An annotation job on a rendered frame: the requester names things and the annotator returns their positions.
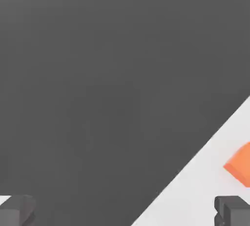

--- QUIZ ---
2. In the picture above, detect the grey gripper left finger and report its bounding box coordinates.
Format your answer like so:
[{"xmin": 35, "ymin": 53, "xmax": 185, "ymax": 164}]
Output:
[{"xmin": 0, "ymin": 195, "xmax": 37, "ymax": 226}]

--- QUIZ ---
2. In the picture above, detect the large orange box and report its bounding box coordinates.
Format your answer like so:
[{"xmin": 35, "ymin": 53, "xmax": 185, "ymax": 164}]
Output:
[{"xmin": 223, "ymin": 141, "xmax": 250, "ymax": 188}]

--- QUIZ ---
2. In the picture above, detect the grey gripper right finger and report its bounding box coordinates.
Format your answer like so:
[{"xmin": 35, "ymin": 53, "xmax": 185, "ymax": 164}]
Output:
[{"xmin": 213, "ymin": 196, "xmax": 250, "ymax": 226}]

